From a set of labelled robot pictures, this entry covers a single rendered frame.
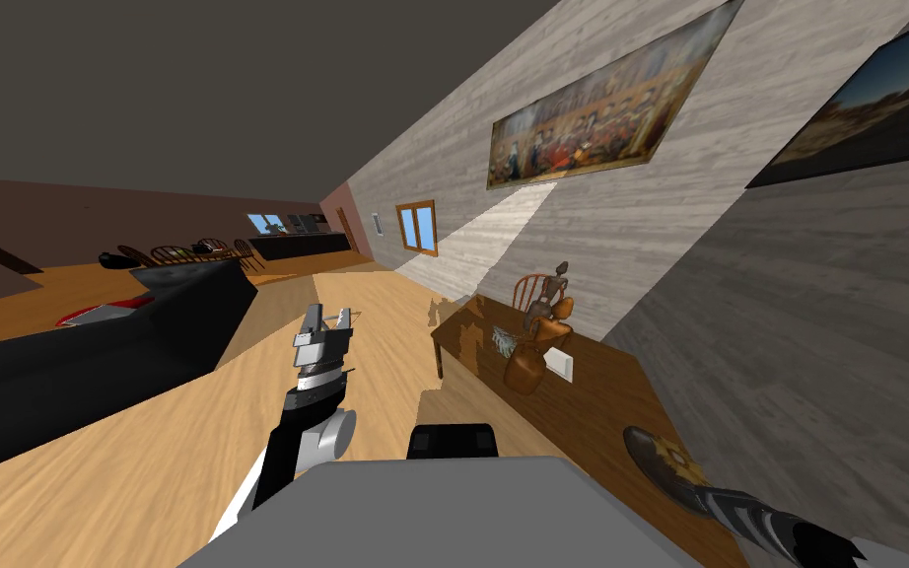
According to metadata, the brown rounded vase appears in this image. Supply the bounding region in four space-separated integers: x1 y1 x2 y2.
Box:
503 295 576 397

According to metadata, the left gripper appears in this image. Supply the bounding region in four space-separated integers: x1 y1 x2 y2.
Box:
291 305 358 379

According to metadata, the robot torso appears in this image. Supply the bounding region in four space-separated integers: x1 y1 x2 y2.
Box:
176 423 702 568

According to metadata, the wooden chair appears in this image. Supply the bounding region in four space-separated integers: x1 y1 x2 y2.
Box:
512 272 552 311

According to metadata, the wide crowd painting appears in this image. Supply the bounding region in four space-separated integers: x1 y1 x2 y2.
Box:
485 0 745 191

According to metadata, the black kitchen counter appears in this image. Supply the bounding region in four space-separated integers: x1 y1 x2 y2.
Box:
245 211 354 263

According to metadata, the dining table with chairs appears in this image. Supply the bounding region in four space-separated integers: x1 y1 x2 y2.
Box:
98 236 265 274

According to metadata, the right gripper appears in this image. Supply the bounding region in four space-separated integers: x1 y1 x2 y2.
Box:
694 484 789 547

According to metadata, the dark figure statue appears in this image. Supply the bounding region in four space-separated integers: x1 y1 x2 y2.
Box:
524 261 573 334

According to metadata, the dark landscape painting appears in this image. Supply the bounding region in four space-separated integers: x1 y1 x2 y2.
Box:
744 3 909 190

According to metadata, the white box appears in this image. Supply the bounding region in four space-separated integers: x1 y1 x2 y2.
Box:
542 346 575 385

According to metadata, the red and white object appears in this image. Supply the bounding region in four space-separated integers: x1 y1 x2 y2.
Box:
55 295 157 329

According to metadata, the brown wooden table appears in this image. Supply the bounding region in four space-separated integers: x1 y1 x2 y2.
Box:
429 293 749 568

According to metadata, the black sofa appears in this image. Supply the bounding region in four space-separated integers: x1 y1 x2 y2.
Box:
0 258 259 476

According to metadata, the wooden framed window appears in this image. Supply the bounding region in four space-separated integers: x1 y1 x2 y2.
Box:
394 198 440 258

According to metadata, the dark oval dish with gold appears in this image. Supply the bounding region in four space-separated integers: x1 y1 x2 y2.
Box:
622 425 710 516

